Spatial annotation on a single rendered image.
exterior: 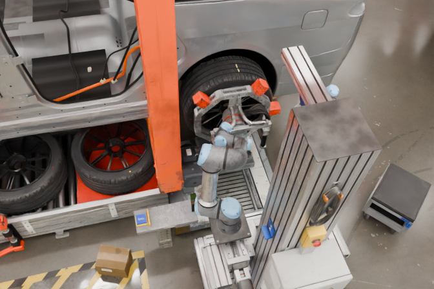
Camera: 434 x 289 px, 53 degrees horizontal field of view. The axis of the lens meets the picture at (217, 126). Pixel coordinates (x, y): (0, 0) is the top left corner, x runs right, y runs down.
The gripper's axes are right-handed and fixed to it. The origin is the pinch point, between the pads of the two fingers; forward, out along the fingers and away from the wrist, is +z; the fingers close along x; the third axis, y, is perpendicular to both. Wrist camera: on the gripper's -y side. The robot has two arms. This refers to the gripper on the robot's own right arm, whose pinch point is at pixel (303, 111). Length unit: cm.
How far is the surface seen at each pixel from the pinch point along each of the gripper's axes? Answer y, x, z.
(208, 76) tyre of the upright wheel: -7, -67, 14
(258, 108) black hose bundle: 5.6, -29.3, 9.0
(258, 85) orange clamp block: -6.7, -34.5, 1.9
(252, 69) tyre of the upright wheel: -21.8, -39.1, 7.5
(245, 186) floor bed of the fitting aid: 23, 6, 99
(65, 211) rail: 87, -123, 102
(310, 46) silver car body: -44.2, -8.2, -12.5
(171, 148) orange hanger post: 51, -76, 17
